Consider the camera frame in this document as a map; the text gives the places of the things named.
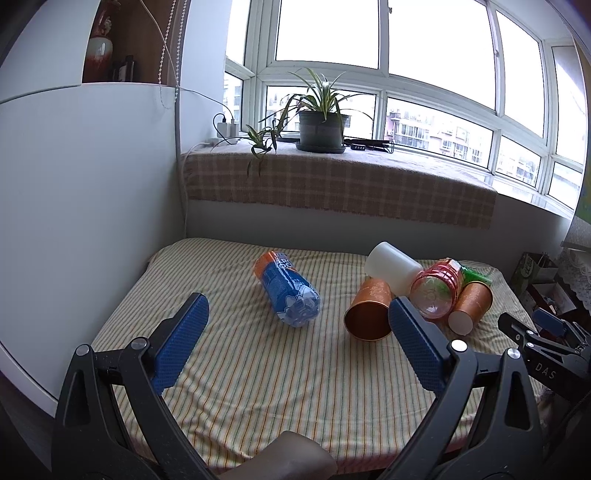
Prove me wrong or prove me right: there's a blue orange plastic bottle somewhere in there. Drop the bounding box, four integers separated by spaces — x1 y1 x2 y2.
253 251 322 328

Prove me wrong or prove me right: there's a potted spider plant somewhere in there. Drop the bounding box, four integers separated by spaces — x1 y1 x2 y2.
246 67 362 175

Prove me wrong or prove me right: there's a white lace cloth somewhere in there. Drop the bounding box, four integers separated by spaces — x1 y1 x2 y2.
557 248 591 310

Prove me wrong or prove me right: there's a plaid beige windowsill cloth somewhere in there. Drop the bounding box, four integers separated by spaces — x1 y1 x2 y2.
183 147 497 229

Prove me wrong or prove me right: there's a red white vase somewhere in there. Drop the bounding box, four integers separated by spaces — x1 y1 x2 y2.
82 0 121 83

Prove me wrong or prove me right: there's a green white paper bag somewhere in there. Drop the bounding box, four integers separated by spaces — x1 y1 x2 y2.
509 252 558 296

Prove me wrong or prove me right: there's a brown paper cup white base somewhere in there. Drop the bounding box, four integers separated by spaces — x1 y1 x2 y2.
448 281 493 336

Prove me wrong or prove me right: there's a brown chair back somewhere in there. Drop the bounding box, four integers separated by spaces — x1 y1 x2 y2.
218 431 338 480

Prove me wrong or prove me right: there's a black power strip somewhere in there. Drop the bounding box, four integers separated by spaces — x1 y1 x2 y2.
344 137 394 154

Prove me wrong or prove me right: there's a white wall charger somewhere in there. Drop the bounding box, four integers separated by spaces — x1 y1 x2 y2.
216 121 239 145

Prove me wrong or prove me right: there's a white charging cable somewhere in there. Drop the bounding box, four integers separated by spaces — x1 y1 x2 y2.
138 0 236 236

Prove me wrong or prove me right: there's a green snack bag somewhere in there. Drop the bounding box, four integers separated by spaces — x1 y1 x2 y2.
460 265 492 287

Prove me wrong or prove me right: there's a dark cardboard box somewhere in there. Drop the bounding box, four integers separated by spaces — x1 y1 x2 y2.
520 282 590 324

